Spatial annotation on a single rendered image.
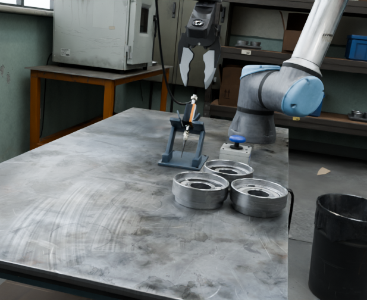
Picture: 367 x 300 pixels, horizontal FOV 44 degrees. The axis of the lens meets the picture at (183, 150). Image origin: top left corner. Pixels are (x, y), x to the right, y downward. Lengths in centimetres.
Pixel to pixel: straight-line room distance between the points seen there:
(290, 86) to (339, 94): 366
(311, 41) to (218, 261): 81
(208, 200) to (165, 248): 17
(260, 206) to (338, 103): 415
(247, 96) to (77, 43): 202
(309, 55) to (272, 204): 60
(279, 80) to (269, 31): 358
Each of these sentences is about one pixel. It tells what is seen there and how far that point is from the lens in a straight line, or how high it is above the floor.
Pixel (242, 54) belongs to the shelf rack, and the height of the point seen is 95.
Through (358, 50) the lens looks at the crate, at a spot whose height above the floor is 109.
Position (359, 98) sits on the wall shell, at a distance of 494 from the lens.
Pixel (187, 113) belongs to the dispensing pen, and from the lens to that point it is 107.
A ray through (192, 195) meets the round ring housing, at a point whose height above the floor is 83.
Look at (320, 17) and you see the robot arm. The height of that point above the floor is 118.
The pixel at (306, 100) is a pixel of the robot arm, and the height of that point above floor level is 96.
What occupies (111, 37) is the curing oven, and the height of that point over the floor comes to 102.
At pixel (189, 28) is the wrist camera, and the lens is 99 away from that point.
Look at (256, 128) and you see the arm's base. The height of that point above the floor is 84.
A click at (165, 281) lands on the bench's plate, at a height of 80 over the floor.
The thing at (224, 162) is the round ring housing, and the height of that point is 83.
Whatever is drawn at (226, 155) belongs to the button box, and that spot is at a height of 83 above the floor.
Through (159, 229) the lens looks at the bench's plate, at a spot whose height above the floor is 80.
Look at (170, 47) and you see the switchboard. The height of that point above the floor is 93.
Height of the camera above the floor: 111
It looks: 15 degrees down
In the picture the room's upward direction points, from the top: 6 degrees clockwise
